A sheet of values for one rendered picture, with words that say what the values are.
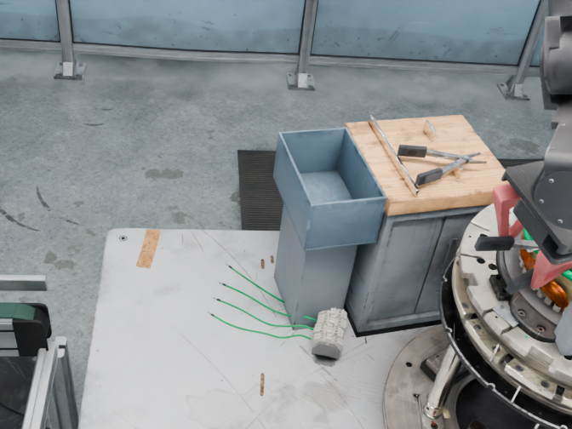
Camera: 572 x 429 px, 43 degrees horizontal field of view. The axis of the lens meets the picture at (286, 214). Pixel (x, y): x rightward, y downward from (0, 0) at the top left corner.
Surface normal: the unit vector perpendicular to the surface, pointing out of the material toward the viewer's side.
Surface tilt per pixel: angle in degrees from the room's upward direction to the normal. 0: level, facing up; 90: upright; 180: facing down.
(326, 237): 90
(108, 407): 0
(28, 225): 0
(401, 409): 0
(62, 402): 90
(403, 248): 90
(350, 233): 90
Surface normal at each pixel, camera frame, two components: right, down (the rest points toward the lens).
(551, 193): -0.51, 0.59
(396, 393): 0.11, -0.75
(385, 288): 0.26, 0.65
